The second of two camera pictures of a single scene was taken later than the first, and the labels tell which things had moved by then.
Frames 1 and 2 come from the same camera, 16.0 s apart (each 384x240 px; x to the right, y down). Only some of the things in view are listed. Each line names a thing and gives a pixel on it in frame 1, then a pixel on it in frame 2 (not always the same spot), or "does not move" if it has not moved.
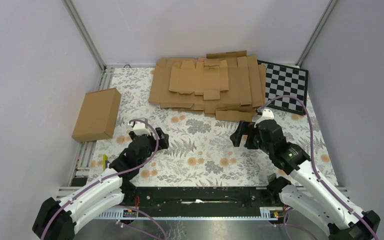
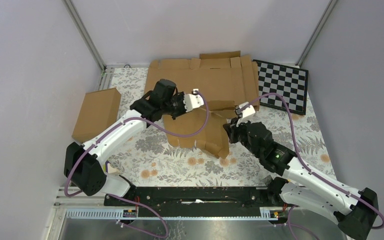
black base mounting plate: (198, 201) does not move
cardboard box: (207, 78) -> (214, 139)
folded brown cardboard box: (97, 117) does not move
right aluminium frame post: (313, 36) does not move
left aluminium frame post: (75, 14) does not move
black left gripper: (163, 142) -> (180, 97)
